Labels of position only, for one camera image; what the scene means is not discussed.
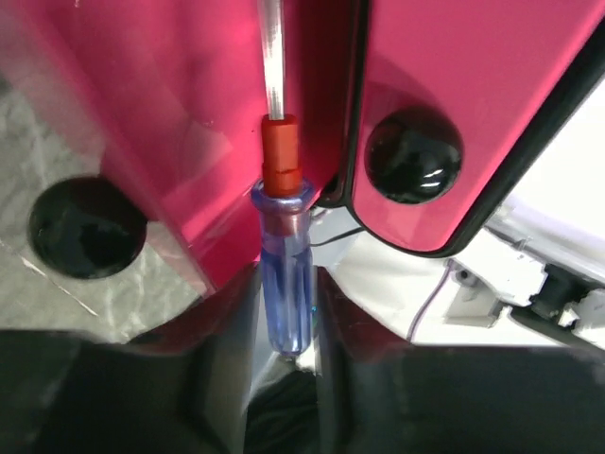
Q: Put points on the pink top drawer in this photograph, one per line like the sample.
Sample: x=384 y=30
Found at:
x=480 y=71

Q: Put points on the pink drawer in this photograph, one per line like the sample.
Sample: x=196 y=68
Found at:
x=480 y=71
x=165 y=98

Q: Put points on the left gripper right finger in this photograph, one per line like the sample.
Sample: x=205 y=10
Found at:
x=380 y=394

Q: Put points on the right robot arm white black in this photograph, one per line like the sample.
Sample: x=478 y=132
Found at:
x=555 y=213

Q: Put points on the blue red screwdriver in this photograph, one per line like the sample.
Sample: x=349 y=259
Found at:
x=283 y=198

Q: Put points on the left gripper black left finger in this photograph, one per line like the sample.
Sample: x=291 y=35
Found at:
x=181 y=387

